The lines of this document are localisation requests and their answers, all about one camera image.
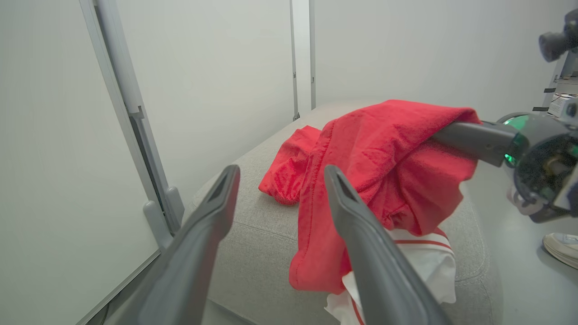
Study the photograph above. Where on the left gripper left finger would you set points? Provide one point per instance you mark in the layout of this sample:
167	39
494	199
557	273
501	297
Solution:
189	271

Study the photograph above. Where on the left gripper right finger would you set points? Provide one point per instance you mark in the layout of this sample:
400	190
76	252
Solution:
379	271

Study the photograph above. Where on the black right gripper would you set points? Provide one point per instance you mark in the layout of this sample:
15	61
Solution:
542	171

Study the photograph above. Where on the red and white garment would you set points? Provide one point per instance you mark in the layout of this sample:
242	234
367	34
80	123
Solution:
424	262

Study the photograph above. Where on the plain red garment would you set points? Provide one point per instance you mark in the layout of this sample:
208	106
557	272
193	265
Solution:
384	158

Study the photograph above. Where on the grey fabric seat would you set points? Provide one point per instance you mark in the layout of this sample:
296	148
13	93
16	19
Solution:
262	234

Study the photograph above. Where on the light grey partition leg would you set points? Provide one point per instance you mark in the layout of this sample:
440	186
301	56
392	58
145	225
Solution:
156	221

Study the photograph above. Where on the white cardboard box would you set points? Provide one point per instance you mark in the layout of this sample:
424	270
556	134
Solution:
562	104

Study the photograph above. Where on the black cylindrical device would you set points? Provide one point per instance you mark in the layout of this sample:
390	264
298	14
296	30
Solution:
557	40

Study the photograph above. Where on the white sneaker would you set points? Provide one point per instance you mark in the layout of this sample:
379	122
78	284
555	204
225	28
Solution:
564	248

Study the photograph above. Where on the large white partition panel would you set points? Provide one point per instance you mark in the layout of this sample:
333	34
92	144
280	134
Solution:
54	158

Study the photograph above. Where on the grey partition joint post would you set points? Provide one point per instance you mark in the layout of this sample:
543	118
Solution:
294	58

